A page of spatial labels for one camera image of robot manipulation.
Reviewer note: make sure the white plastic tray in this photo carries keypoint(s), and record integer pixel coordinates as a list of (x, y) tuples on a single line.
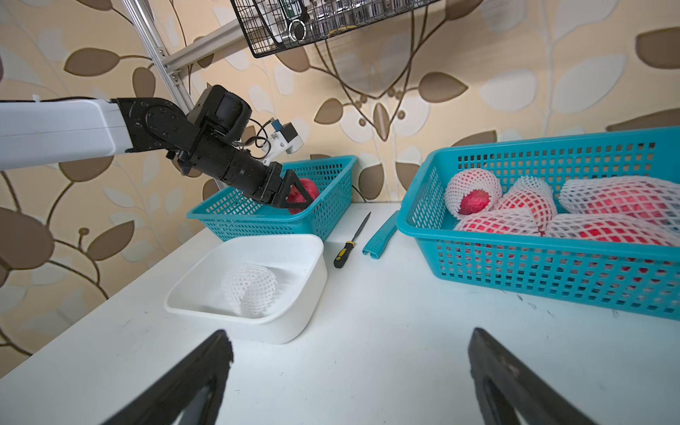
[(301, 273)]

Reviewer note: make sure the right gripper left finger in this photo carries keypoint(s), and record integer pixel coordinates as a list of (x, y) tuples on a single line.
[(189, 393)]

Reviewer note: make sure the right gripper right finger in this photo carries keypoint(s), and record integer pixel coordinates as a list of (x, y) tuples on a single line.
[(508, 392)]

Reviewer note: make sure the teal plastic basket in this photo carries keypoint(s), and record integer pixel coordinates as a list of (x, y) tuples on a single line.
[(633, 278), (229, 214)]

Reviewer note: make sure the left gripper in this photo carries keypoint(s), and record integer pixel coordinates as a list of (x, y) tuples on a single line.
[(239, 170)]

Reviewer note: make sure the right teal plastic basket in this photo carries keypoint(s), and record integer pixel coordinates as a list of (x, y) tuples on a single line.
[(633, 278)]

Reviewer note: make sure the back black wire basket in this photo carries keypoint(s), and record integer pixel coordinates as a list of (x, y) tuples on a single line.
[(275, 26)]

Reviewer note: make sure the black yellow screwdriver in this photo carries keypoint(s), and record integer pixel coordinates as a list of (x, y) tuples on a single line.
[(345, 252)]

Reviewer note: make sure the left teal plastic basket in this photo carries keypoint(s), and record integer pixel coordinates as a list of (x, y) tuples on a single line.
[(229, 214)]

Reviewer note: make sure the netted apple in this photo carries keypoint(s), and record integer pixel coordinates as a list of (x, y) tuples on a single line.
[(532, 193), (610, 228), (472, 191), (646, 198), (515, 222)]

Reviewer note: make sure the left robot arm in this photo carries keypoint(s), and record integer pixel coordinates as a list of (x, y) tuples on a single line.
[(36, 133)]

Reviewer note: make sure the teal knife sheath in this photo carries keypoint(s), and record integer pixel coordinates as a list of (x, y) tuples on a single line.
[(377, 244)]

